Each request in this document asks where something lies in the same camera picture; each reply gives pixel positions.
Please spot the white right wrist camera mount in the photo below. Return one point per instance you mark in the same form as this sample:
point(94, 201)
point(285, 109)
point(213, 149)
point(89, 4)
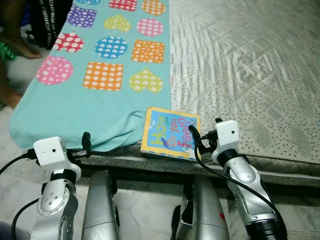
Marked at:
point(227, 135)

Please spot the white patterned mattress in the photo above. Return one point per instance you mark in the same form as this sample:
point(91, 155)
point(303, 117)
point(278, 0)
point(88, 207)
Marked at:
point(250, 65)

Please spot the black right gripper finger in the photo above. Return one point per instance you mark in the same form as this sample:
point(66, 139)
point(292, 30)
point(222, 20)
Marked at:
point(219, 120)
point(194, 137)

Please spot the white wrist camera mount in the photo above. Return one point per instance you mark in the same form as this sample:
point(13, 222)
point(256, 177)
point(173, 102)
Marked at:
point(50, 150)
point(227, 135)

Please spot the dark bed base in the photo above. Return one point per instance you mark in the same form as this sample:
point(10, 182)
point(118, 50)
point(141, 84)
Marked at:
point(155, 174)

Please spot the yellow-bordered blue children's book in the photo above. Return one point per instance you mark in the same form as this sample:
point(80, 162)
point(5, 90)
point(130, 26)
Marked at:
point(170, 135)

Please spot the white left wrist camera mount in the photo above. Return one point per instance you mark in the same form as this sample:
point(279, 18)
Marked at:
point(50, 150)

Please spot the silver right robot leg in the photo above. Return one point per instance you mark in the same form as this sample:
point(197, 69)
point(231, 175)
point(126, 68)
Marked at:
point(205, 215)

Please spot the teal towel colourful shapes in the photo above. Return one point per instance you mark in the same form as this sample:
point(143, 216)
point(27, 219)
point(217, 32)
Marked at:
point(100, 100)

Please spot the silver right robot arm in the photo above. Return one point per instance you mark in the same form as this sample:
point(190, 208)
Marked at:
point(250, 190)

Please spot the silver robot leg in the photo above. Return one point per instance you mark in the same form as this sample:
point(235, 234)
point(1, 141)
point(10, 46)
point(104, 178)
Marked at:
point(100, 210)
point(205, 215)

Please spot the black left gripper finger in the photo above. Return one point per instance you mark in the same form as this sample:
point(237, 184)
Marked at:
point(86, 141)

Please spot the silver left robot leg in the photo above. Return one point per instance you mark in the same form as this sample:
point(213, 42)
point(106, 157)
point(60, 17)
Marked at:
point(100, 210)

